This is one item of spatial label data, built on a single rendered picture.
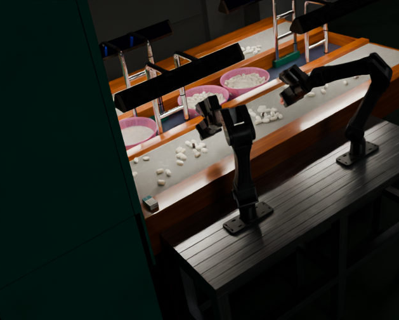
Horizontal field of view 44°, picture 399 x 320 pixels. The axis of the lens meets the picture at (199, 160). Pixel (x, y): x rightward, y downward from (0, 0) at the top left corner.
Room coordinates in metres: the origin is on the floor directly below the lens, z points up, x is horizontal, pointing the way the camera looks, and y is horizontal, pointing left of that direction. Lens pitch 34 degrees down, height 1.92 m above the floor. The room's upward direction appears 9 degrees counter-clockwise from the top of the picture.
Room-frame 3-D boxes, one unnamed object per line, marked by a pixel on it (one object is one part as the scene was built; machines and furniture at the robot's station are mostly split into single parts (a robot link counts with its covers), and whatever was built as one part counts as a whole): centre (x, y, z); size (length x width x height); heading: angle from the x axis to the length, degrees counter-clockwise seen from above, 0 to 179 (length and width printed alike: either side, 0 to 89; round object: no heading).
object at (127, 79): (2.34, 0.26, 0.90); 0.20 x 0.19 x 0.45; 121
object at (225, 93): (2.31, -0.07, 0.72); 0.27 x 0.27 x 0.10
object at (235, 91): (2.45, -0.31, 0.72); 0.27 x 0.27 x 0.10
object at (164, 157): (2.10, -0.39, 0.73); 1.81 x 0.30 x 0.02; 121
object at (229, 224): (1.44, -0.15, 0.71); 0.20 x 0.07 x 0.08; 119
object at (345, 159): (1.73, -0.67, 0.71); 0.20 x 0.07 x 0.08; 119
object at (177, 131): (2.26, -0.30, 0.71); 1.81 x 0.06 x 0.11; 121
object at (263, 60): (2.53, -0.13, 0.71); 1.81 x 0.06 x 0.11; 121
